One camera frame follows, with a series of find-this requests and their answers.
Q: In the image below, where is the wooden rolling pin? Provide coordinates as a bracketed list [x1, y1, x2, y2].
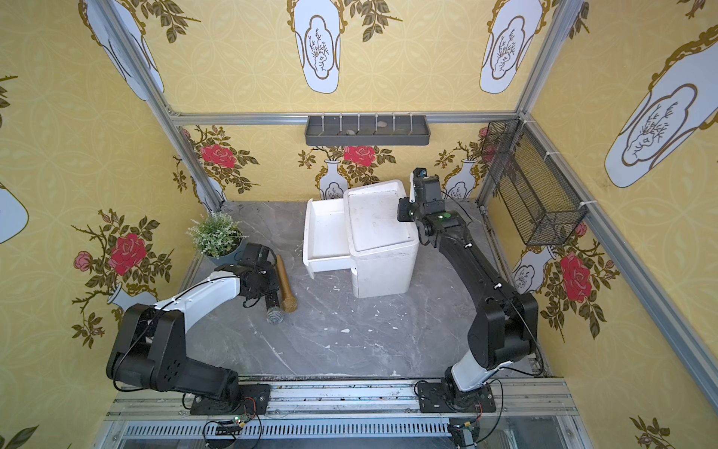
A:
[276, 254, 297, 314]

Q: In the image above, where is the black microphone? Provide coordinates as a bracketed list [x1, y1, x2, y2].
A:
[265, 263, 284, 325]

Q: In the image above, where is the white top drawer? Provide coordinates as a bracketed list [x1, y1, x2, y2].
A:
[302, 198, 353, 279]

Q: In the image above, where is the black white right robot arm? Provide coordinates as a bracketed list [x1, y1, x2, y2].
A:
[398, 168, 539, 396]

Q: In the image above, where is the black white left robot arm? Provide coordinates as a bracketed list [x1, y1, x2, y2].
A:
[106, 243, 280, 403]

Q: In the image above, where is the white plastic drawer cabinet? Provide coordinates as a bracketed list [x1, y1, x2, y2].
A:
[343, 180, 419, 299]

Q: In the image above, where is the green potted plant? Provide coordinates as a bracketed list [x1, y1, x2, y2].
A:
[187, 211, 244, 266]

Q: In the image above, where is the grey wall shelf tray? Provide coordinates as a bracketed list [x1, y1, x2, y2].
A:
[304, 113, 431, 147]

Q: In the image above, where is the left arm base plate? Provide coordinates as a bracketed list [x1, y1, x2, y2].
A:
[190, 384, 271, 416]

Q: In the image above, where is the black wire mesh basket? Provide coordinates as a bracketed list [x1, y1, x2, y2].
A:
[484, 119, 587, 246]

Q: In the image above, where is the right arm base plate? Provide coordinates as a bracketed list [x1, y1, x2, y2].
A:
[413, 380, 497, 415]

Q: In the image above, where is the aluminium front rail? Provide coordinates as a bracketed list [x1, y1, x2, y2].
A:
[93, 378, 591, 448]

